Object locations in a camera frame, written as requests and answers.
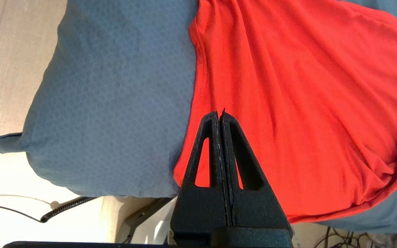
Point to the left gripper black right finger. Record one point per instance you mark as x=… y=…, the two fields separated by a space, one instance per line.
x=257 y=213

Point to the red t-shirt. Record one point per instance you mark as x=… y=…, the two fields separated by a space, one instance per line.
x=305 y=103

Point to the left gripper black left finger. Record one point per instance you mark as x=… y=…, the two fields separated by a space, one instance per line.
x=198 y=210

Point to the white grey robot base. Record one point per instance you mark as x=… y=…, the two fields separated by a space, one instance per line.
x=143 y=224

